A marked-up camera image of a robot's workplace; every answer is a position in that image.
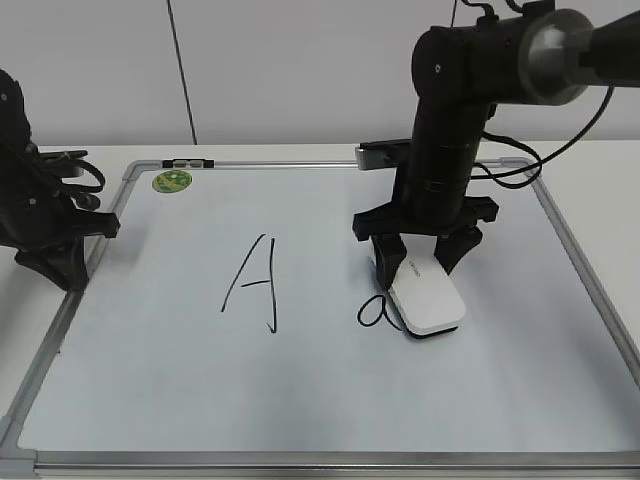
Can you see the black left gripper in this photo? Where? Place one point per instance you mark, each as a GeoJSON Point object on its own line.
{"type": "Point", "coordinates": [39, 211]}

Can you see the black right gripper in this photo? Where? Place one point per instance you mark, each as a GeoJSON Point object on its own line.
{"type": "Point", "coordinates": [432, 209]}

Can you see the white whiteboard eraser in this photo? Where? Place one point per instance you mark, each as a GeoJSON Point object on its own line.
{"type": "Point", "coordinates": [426, 298]}

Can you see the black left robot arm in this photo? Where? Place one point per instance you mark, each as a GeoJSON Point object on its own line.
{"type": "Point", "coordinates": [15, 128]}

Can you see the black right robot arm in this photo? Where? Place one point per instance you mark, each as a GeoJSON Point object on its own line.
{"type": "Point", "coordinates": [542, 55]}

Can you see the green round magnet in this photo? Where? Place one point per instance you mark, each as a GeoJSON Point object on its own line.
{"type": "Point", "coordinates": [172, 181]}

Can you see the black grey marker clip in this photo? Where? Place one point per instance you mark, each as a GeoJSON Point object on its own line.
{"type": "Point", "coordinates": [183, 163]}

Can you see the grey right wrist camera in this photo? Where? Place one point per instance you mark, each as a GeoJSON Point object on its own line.
{"type": "Point", "coordinates": [382, 154]}

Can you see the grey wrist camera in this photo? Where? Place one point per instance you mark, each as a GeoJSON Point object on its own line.
{"type": "Point", "coordinates": [64, 164]}
{"type": "Point", "coordinates": [382, 154]}

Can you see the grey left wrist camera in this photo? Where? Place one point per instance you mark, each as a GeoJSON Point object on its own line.
{"type": "Point", "coordinates": [64, 164]}

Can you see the whiteboard with grey frame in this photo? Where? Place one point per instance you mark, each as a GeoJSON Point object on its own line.
{"type": "Point", "coordinates": [236, 327]}

